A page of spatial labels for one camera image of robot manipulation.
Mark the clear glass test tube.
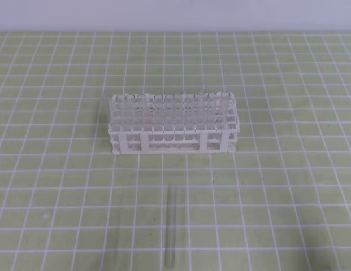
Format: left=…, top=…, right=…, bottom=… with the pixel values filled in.
left=165, top=186, right=177, bottom=269

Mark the white plastic test tube rack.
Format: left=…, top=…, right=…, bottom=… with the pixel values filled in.
left=102, top=92, right=240, bottom=155

